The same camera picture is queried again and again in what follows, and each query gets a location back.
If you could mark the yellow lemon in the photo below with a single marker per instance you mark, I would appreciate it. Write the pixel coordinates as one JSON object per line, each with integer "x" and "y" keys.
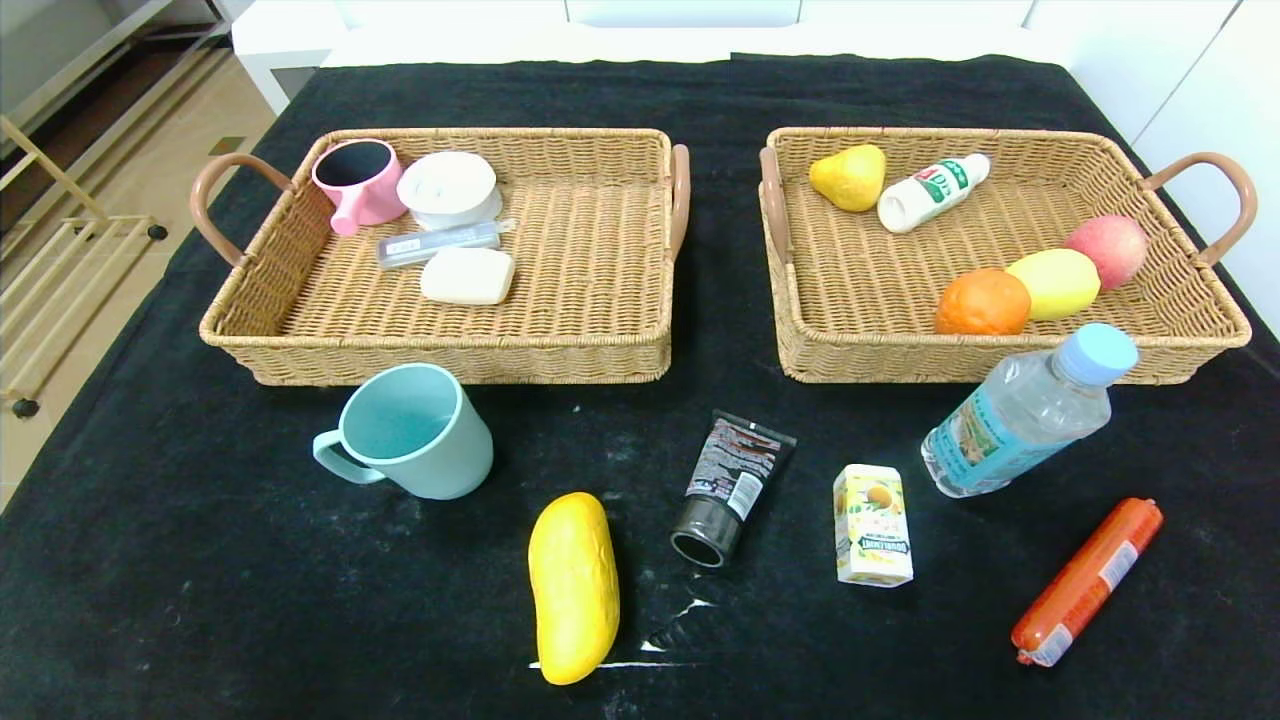
{"x": 1055, "y": 285}

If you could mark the yellow pear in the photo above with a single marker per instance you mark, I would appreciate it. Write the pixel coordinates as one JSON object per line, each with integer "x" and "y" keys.
{"x": 850, "y": 178}

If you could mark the white round lidded jar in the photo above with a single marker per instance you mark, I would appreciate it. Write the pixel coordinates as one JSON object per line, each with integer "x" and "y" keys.
{"x": 448, "y": 185}

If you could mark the white soap bar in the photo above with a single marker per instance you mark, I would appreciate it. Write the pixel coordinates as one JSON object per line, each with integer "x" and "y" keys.
{"x": 467, "y": 276}

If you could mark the orange fruit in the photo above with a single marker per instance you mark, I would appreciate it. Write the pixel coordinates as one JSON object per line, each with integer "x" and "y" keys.
{"x": 982, "y": 303}

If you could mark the white green-label yogurt bottle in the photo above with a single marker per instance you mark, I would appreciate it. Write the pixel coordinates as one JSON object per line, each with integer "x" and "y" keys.
{"x": 930, "y": 193}

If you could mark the gray shelf unit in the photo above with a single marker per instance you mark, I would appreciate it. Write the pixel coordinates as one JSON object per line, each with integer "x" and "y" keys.
{"x": 60, "y": 40}

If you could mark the orange sausage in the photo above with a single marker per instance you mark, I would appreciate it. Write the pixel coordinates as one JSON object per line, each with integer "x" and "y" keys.
{"x": 1088, "y": 580}

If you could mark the pink cup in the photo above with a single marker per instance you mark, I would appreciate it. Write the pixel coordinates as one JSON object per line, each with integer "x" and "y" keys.
{"x": 370, "y": 195}

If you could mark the wicker basket holding toiletries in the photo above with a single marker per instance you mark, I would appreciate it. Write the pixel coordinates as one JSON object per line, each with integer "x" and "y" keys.
{"x": 580, "y": 280}

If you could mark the clear blue-cap water bottle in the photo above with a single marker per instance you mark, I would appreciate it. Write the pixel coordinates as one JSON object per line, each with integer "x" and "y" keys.
{"x": 1020, "y": 415}

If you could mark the yellow juice box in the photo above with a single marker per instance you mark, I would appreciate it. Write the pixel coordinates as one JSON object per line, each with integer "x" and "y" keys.
{"x": 872, "y": 525}

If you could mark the red peach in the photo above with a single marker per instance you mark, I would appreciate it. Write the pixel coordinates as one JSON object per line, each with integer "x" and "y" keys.
{"x": 1110, "y": 248}

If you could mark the long yellow mango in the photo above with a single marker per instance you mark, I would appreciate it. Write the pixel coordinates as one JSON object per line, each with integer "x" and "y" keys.
{"x": 573, "y": 590}

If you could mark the grey toothpaste tube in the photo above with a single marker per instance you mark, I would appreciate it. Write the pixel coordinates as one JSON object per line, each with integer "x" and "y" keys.
{"x": 440, "y": 243}

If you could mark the black tablecloth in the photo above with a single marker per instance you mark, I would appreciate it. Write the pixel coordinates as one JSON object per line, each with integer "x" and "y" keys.
{"x": 800, "y": 660}

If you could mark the teal mug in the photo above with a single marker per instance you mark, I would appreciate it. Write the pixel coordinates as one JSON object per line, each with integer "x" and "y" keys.
{"x": 430, "y": 450}

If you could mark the gold metal rack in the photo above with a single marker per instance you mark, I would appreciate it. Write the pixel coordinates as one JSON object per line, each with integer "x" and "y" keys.
{"x": 60, "y": 290}

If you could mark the wicker basket holding food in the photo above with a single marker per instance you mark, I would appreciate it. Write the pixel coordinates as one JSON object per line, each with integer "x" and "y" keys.
{"x": 860, "y": 290}

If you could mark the black facial cleanser tube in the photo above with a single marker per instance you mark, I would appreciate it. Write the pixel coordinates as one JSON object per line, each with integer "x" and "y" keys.
{"x": 733, "y": 480}

